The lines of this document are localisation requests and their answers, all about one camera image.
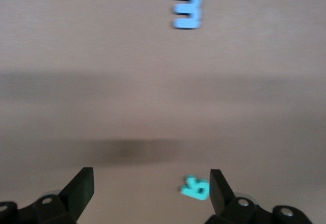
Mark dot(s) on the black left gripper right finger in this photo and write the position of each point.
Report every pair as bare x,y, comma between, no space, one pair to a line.
221,196

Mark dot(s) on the blue foam letter E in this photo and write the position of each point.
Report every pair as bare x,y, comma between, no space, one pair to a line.
194,10

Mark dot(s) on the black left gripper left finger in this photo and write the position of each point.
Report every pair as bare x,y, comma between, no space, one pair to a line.
79,188

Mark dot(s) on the teal foam letter R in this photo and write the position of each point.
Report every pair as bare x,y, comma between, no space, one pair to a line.
193,191

